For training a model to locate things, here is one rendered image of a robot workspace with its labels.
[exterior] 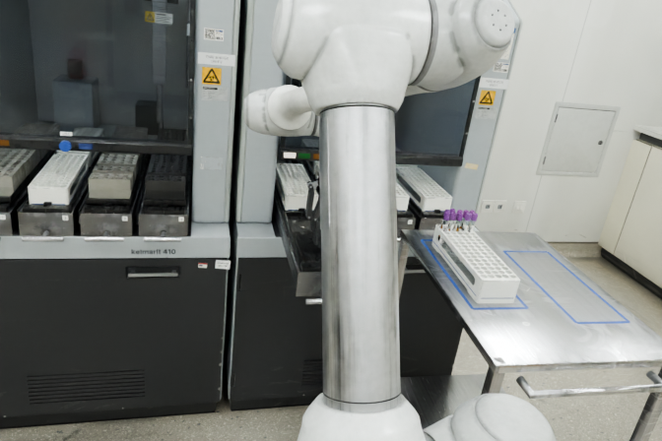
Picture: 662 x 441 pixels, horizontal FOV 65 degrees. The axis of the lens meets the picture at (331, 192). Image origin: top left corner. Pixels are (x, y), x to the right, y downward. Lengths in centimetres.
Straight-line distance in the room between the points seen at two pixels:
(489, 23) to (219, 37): 94
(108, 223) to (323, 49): 106
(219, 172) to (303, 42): 99
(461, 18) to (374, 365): 45
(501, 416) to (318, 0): 57
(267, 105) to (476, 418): 77
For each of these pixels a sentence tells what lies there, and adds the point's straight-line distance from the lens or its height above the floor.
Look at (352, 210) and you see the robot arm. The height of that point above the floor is 121.
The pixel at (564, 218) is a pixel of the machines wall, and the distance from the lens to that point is 368.
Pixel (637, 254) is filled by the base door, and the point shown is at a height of 18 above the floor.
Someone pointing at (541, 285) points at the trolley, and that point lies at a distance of 146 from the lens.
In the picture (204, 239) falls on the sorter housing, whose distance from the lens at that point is 160.
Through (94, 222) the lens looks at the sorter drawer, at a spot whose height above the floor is 78.
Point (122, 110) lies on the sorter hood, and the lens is 155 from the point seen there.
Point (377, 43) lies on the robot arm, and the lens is 67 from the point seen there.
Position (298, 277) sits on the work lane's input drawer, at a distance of 130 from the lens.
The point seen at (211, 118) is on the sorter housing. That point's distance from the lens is 156.
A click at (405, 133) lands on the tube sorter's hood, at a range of 167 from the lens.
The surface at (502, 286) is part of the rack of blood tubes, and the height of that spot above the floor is 86.
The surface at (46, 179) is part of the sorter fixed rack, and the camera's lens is 168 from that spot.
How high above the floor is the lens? 146
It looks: 21 degrees down
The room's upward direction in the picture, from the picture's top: 7 degrees clockwise
